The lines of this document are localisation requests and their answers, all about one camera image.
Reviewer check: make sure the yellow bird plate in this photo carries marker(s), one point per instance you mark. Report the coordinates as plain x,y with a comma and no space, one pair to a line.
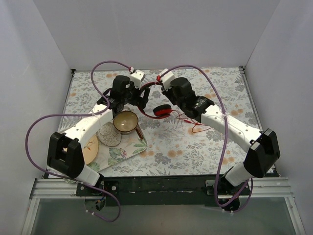
90,150

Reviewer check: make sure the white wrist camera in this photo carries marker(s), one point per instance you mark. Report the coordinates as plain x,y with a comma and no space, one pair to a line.
137,76
166,77

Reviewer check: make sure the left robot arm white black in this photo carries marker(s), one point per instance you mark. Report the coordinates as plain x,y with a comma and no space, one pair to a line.
65,151

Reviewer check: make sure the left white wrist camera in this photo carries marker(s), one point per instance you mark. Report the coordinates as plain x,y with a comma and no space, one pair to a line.
137,76

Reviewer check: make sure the red black headphones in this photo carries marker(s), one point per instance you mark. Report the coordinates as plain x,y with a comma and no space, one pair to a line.
160,112

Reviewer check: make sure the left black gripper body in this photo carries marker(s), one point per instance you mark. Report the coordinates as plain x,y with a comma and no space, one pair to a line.
138,93

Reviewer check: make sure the speckled grey saucer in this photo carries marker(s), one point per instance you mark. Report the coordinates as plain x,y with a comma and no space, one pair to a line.
109,135

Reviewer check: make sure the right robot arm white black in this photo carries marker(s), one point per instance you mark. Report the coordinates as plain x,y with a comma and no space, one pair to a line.
261,147

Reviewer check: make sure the beige ceramic bowl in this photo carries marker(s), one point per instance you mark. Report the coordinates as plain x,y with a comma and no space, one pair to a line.
126,122

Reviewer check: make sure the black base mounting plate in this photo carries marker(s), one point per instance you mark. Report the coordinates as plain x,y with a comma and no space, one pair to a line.
154,190

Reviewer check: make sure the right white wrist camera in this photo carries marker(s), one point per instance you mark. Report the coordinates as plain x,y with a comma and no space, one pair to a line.
166,77

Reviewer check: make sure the floral serving tray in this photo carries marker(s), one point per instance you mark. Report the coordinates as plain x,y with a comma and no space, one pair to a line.
130,145

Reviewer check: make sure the copper spoon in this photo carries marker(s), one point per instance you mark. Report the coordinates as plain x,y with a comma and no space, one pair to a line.
139,133

